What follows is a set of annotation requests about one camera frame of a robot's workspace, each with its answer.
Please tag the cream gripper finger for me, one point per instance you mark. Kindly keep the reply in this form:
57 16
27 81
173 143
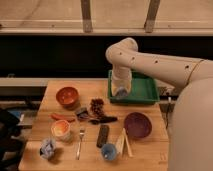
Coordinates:
114 90
129 90

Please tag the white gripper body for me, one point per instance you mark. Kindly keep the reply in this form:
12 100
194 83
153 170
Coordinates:
121 77

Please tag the blue sponge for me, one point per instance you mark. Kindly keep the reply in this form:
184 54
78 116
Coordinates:
121 92

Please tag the purple bowl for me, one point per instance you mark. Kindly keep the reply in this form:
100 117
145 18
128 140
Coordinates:
137 125

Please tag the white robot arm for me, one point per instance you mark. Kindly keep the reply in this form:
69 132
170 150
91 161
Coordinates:
191 142

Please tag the orange bowl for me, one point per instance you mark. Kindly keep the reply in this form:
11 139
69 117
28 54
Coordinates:
67 96

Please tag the green plastic tray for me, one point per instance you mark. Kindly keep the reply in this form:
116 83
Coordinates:
143 90

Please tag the brown pine cone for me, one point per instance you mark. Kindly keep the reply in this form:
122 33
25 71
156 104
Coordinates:
96 106

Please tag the dark purple eggplant toy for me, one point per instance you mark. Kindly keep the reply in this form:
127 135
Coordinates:
105 119

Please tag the small purple grey object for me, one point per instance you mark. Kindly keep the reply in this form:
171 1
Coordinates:
82 113

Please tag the black rectangular bar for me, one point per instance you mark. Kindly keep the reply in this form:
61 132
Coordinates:
103 135

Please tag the wooden tongs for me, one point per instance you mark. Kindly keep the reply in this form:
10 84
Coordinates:
122 142

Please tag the silver fork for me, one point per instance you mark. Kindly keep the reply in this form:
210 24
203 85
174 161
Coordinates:
81 135

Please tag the small blue cup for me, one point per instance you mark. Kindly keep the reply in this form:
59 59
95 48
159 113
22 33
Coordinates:
109 152

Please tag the orange carrot toy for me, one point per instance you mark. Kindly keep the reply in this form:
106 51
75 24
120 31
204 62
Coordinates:
61 117

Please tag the yellow orange cup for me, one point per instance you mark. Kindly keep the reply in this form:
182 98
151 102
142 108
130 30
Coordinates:
61 130

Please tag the crumpled blue white cloth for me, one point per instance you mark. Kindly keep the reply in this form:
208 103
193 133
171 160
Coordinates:
47 149

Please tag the black chair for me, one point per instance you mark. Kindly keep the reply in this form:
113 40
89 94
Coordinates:
8 130

